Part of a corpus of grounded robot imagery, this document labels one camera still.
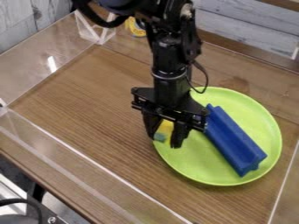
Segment blue plastic block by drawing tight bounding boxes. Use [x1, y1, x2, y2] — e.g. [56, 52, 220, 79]
[204, 104, 266, 177]

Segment yellow labelled tin can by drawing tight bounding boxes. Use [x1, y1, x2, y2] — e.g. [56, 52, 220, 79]
[125, 17, 145, 38]

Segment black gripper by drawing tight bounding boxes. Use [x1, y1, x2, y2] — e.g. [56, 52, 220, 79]
[130, 87, 209, 149]

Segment black cable lower left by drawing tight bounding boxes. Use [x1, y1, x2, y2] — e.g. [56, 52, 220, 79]
[0, 198, 42, 224]

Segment clear acrylic corner bracket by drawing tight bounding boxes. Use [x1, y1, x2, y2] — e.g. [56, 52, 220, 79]
[74, 10, 116, 46]

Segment yellow toy banana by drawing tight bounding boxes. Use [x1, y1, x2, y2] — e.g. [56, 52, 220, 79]
[153, 120, 173, 143]

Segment black metal table bracket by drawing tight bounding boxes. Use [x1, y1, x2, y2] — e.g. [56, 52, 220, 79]
[26, 183, 68, 224]

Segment green plate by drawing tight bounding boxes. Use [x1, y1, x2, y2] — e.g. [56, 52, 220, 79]
[153, 87, 282, 186]

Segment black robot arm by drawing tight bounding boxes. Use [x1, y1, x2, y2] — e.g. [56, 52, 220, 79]
[70, 0, 208, 148]

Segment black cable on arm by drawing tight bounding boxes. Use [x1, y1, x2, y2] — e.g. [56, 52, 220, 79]
[186, 60, 210, 95]

